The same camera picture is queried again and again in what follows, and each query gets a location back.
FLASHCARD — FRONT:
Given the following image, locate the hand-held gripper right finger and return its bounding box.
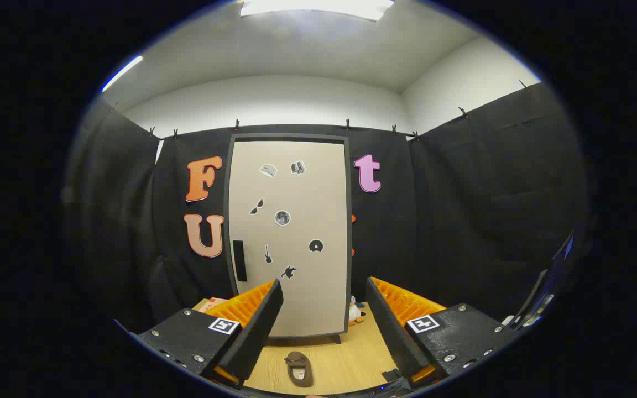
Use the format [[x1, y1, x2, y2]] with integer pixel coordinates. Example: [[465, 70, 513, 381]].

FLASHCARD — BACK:
[[366, 276, 518, 387]]

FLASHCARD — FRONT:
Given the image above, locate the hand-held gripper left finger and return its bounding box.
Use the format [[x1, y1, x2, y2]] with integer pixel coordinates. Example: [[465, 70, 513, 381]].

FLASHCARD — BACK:
[[130, 279, 284, 390]]

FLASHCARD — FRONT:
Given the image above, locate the brown fuzzy shoe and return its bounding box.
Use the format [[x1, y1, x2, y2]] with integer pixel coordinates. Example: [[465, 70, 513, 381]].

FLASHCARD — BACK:
[[284, 351, 315, 388]]

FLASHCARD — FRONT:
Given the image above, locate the grey shoe cabinet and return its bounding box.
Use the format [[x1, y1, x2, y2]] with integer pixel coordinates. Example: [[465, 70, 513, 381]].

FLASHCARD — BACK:
[[223, 133, 353, 344]]

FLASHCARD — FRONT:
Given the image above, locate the penguin plush toy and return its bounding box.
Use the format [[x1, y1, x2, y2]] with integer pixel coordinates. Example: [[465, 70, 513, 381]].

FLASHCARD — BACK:
[[348, 296, 366, 327]]

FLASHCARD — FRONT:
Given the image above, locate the stack of books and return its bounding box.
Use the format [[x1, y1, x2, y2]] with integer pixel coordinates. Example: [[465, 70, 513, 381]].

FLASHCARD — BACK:
[[192, 297, 229, 316]]

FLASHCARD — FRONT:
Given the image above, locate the black backdrop cloth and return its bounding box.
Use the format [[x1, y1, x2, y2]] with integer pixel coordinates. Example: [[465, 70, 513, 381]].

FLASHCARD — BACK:
[[67, 83, 590, 338]]

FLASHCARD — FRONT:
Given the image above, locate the black monitor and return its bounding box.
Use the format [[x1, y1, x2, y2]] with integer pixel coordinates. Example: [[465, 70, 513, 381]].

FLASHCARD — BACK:
[[509, 232, 576, 329]]

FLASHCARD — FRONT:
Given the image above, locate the ceiling strip light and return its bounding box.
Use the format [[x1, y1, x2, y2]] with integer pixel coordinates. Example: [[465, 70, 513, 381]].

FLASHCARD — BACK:
[[101, 55, 144, 93]]

